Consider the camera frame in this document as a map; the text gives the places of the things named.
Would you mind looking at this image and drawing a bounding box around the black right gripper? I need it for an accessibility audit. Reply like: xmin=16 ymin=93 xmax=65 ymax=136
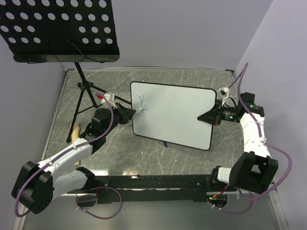
xmin=197 ymin=99 xmax=238 ymax=127

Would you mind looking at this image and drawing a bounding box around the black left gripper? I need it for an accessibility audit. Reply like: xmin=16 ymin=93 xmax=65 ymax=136
xmin=103 ymin=102 xmax=136 ymax=136

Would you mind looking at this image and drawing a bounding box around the white whiteboard black frame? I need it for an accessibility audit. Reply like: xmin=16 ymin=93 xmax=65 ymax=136
xmin=130 ymin=81 xmax=217 ymax=150

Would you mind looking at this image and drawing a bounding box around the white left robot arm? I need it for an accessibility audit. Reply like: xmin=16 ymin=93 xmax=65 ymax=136
xmin=12 ymin=103 xmax=136 ymax=217

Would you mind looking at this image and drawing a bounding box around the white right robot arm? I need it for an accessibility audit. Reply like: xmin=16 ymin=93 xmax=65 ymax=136
xmin=197 ymin=92 xmax=279 ymax=194

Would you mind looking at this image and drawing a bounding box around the black perforated music stand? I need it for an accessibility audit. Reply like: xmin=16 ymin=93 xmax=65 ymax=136
xmin=0 ymin=0 xmax=132 ymax=143

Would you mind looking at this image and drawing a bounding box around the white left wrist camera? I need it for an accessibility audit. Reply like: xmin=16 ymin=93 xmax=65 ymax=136
xmin=95 ymin=92 xmax=116 ymax=107

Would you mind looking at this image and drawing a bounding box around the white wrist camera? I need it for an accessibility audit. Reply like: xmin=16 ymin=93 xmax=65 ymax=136
xmin=95 ymin=92 xmax=116 ymax=107
xmin=217 ymin=87 xmax=229 ymax=105

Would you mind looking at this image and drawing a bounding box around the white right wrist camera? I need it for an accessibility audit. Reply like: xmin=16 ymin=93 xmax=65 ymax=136
xmin=217 ymin=87 xmax=229 ymax=105

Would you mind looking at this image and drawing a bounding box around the beige wooden handle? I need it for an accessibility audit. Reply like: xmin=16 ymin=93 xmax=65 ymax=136
xmin=71 ymin=122 xmax=82 ymax=166

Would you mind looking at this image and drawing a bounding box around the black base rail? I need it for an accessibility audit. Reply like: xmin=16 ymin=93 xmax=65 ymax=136
xmin=70 ymin=174 xmax=226 ymax=204

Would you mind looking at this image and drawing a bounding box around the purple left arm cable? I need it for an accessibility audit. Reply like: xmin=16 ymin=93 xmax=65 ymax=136
xmin=14 ymin=92 xmax=123 ymax=219

